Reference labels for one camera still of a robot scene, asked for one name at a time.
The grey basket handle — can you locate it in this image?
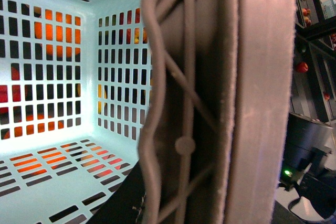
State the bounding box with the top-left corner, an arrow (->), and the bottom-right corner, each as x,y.
138,0 -> 296,223

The light teal shopping basket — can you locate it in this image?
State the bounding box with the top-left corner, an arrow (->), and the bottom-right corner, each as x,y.
1,0 -> 152,223

